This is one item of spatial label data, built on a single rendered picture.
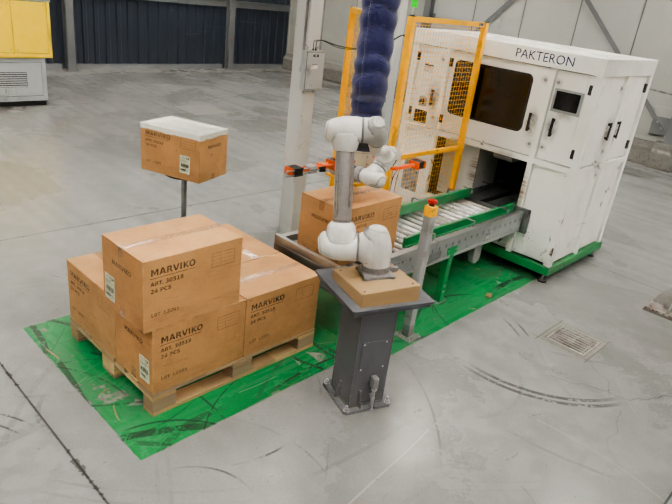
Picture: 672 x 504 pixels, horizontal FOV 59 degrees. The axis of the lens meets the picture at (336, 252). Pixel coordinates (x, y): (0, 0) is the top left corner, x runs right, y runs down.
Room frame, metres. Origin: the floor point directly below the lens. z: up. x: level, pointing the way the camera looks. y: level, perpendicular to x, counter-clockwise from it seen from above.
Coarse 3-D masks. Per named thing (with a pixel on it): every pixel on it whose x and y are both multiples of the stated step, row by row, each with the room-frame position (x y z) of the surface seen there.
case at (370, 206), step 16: (304, 192) 3.85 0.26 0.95; (320, 192) 3.89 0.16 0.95; (368, 192) 4.03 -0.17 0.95; (384, 192) 4.07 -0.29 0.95; (304, 208) 3.82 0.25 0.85; (320, 208) 3.73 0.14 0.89; (352, 208) 3.65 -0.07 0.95; (368, 208) 3.76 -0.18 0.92; (384, 208) 3.90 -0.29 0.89; (304, 224) 3.81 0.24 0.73; (320, 224) 3.71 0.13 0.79; (368, 224) 3.78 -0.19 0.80; (384, 224) 3.92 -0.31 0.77; (304, 240) 3.80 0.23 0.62
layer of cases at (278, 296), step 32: (224, 224) 4.09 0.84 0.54; (96, 256) 3.31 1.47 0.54; (256, 256) 3.61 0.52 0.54; (96, 288) 2.97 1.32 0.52; (256, 288) 3.16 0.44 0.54; (288, 288) 3.26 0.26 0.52; (96, 320) 2.98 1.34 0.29; (192, 320) 2.75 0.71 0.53; (224, 320) 2.90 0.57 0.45; (256, 320) 3.08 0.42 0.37; (288, 320) 3.28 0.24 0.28; (128, 352) 2.74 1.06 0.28; (160, 352) 2.60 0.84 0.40; (192, 352) 2.75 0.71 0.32; (224, 352) 2.91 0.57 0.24; (160, 384) 2.60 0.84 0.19
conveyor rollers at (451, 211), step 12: (444, 204) 5.24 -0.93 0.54; (456, 204) 5.27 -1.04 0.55; (468, 204) 5.30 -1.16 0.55; (408, 216) 4.83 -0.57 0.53; (420, 216) 4.86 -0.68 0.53; (444, 216) 4.91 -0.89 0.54; (456, 216) 4.94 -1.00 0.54; (408, 228) 4.50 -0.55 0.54; (420, 228) 4.53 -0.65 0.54; (396, 240) 4.23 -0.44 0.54; (348, 264) 3.69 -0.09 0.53
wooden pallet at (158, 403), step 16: (80, 336) 3.17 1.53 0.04; (304, 336) 3.40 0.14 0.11; (256, 352) 3.09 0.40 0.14; (272, 352) 3.29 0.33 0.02; (288, 352) 3.32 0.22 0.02; (112, 368) 2.86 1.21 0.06; (224, 368) 2.92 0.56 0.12; (240, 368) 3.00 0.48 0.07; (256, 368) 3.10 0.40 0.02; (192, 384) 2.86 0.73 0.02; (208, 384) 2.88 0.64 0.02; (224, 384) 2.92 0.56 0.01; (144, 400) 2.62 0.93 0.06; (160, 400) 2.60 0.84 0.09; (176, 400) 2.70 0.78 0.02
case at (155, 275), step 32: (160, 224) 3.01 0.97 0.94; (192, 224) 3.06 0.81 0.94; (128, 256) 2.61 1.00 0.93; (160, 256) 2.62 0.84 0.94; (192, 256) 2.74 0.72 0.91; (224, 256) 2.89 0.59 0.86; (128, 288) 2.61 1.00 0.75; (160, 288) 2.60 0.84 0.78; (192, 288) 2.74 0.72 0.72; (224, 288) 2.90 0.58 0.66; (128, 320) 2.62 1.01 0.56; (160, 320) 2.60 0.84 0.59
